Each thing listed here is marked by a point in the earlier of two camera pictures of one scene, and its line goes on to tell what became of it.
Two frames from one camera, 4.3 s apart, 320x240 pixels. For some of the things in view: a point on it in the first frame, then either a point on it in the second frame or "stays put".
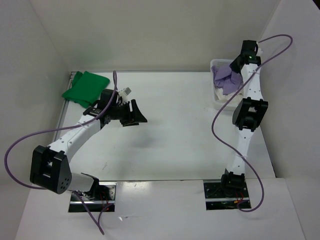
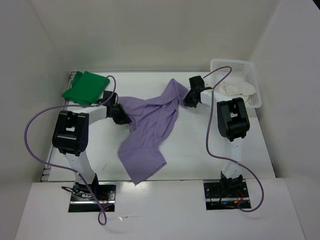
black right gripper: (233, 66) to (187, 101)
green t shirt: (86, 87) stays put
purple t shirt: (229, 81) to (152, 119)
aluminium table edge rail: (64, 105) stays put
